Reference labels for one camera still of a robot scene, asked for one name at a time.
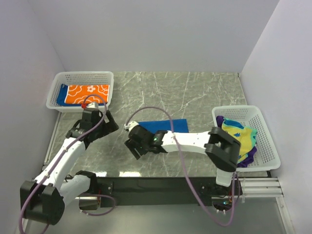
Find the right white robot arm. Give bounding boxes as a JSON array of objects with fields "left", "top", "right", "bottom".
[{"left": 124, "top": 121, "right": 241, "bottom": 195}]

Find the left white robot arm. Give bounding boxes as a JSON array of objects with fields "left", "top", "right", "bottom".
[{"left": 20, "top": 108, "right": 119, "bottom": 225}]

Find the orange floral folded towel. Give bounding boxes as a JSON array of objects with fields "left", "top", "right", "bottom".
[{"left": 63, "top": 84, "right": 110, "bottom": 105}]

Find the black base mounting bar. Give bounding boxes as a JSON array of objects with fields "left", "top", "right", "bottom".
[{"left": 69, "top": 176, "right": 241, "bottom": 208}]

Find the left white plastic basket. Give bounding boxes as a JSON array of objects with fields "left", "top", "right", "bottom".
[{"left": 46, "top": 71, "right": 114, "bottom": 113}]

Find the white plastic basket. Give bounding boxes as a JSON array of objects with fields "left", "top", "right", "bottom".
[
  {"left": 46, "top": 71, "right": 114, "bottom": 113},
  {"left": 212, "top": 105, "right": 281, "bottom": 172}
]

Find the yellow teal patterned towel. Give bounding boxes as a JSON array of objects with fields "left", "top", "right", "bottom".
[{"left": 221, "top": 117, "right": 257, "bottom": 164}]

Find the purple towel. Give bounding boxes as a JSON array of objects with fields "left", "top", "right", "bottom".
[{"left": 216, "top": 116, "right": 257, "bottom": 168}]

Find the right white plastic basket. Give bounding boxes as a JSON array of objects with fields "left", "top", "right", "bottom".
[{"left": 212, "top": 105, "right": 281, "bottom": 172}]

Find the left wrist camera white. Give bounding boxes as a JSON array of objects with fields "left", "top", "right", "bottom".
[{"left": 81, "top": 102, "right": 98, "bottom": 110}]

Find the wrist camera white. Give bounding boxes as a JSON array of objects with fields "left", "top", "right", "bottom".
[
  {"left": 81, "top": 102, "right": 98, "bottom": 110},
  {"left": 124, "top": 121, "right": 139, "bottom": 132}
]

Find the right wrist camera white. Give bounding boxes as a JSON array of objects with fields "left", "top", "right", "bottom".
[{"left": 124, "top": 121, "right": 139, "bottom": 132}]

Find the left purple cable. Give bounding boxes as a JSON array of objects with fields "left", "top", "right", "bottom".
[{"left": 18, "top": 94, "right": 108, "bottom": 234}]

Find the purple cable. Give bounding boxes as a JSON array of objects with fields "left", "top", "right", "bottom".
[
  {"left": 18, "top": 94, "right": 108, "bottom": 234},
  {"left": 124, "top": 106, "right": 238, "bottom": 227}
]

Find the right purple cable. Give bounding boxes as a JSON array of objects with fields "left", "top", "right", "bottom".
[{"left": 124, "top": 106, "right": 238, "bottom": 227}]

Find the aluminium rail frame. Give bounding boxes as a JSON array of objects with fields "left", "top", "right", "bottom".
[{"left": 240, "top": 177, "right": 284, "bottom": 198}]

